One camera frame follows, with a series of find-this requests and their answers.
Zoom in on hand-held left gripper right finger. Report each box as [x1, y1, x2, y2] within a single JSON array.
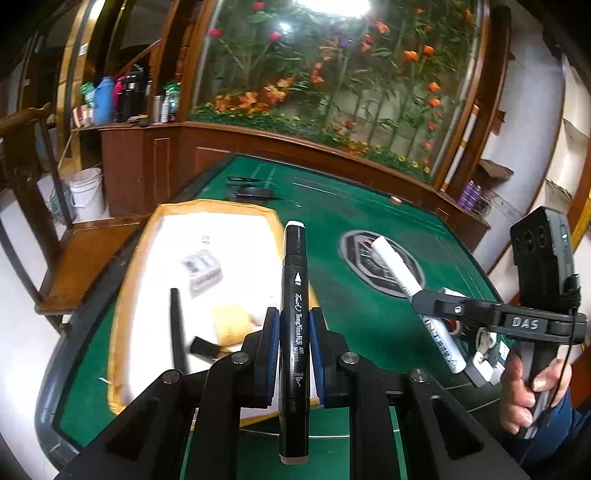
[[308, 307, 532, 480]]

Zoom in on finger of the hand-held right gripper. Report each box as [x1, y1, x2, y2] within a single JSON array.
[[410, 288, 506, 334]]

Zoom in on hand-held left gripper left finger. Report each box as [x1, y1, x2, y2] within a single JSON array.
[[55, 308, 281, 480]]

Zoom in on white marker pen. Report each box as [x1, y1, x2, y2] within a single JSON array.
[[372, 235, 468, 376]]

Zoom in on black marker pen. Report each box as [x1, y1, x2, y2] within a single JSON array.
[[278, 220, 311, 464]]

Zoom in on yellow rimmed cardboard box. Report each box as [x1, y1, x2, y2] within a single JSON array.
[[107, 199, 319, 414]]

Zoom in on person's right forearm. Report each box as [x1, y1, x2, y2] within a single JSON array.
[[519, 392, 591, 480]]

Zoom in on person's right hand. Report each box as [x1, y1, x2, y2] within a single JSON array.
[[500, 350, 570, 435]]

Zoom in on yellow sponge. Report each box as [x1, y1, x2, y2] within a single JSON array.
[[211, 304, 265, 347]]

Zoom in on small black clip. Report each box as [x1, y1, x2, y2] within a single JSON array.
[[191, 336, 221, 359]]

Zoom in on white plastic adapter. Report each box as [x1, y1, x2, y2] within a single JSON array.
[[464, 342, 502, 387]]

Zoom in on thin black pen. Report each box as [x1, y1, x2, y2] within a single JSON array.
[[170, 288, 191, 376]]

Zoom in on round table control panel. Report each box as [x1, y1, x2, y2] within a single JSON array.
[[338, 229, 446, 297]]

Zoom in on brown wood piece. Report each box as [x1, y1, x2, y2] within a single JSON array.
[[480, 159, 513, 178]]

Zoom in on white barcode box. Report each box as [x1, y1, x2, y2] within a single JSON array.
[[181, 248, 225, 298]]

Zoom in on white rolled tube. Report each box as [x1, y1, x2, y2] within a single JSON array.
[[440, 105, 479, 192]]

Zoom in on black scissors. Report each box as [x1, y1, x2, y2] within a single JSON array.
[[226, 175, 287, 202]]

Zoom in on wooden chair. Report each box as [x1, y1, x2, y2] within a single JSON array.
[[0, 102, 155, 330]]

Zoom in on curved wooden cabinet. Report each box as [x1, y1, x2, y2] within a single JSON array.
[[99, 119, 491, 252]]

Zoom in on white plastic bucket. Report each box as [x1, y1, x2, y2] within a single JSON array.
[[68, 167, 106, 223]]

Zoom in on artificial flower glass display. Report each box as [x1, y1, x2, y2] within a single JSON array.
[[189, 0, 490, 183]]

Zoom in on green white packet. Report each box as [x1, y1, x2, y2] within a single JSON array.
[[165, 82, 182, 121]]

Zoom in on blue thermos jug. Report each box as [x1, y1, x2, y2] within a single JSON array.
[[93, 76, 115, 125]]

